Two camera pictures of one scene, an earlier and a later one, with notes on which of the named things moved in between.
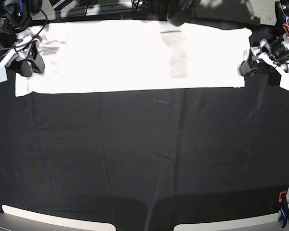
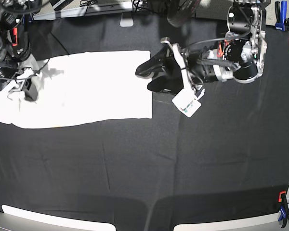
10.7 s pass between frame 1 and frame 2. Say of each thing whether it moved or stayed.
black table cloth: stayed
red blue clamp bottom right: stayed
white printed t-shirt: moved
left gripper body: moved
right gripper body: moved
